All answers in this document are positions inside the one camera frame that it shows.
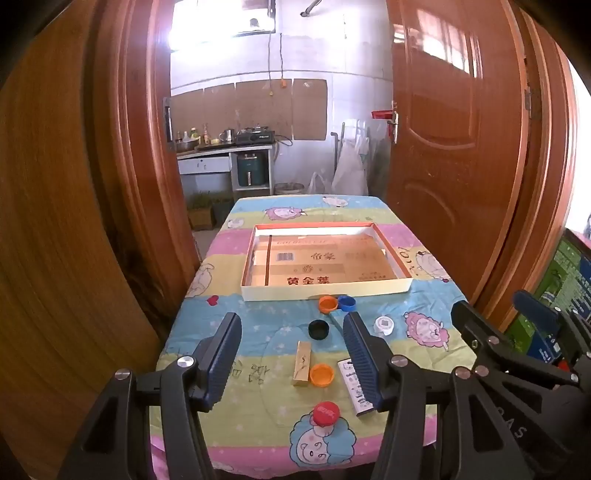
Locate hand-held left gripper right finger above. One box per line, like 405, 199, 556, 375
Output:
342, 312, 532, 480

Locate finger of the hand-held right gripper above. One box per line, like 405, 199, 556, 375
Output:
451, 300, 580, 388
513, 290, 578, 356

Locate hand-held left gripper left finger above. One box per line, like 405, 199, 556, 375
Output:
58, 313, 243, 480

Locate white cartoon print lighter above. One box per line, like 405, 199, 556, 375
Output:
337, 360, 376, 418

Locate red bottle cap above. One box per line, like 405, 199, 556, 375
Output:
313, 401, 341, 426

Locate gold lighter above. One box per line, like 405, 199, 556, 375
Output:
291, 340, 315, 387

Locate shallow orange rimmed cardboard box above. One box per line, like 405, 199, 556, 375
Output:
241, 222, 413, 302

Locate green printed carton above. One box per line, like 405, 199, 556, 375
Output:
505, 228, 591, 365

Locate sheep print tablecloth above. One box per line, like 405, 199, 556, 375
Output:
150, 194, 476, 478

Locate brown wooden crate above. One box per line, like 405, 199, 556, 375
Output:
188, 205, 215, 230

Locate brown wooden door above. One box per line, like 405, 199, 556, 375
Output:
385, 0, 532, 319

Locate dark green air fryer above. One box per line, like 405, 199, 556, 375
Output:
236, 154, 269, 188

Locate grey kitchen counter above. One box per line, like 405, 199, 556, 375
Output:
176, 143, 278, 190

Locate white woven sack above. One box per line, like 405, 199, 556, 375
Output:
331, 121, 370, 195

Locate black gas stove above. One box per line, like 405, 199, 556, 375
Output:
235, 127, 276, 145

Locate window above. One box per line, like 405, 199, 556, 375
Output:
168, 0, 277, 47

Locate brown wooden door frame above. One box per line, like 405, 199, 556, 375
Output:
85, 0, 580, 342

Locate metal wall pipe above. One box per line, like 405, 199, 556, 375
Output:
329, 131, 340, 185

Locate metal door handle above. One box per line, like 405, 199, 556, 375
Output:
387, 100, 400, 145

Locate cardboard wall sheet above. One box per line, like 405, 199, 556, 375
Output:
171, 90, 204, 139
204, 85, 236, 132
236, 80, 293, 134
293, 78, 328, 140

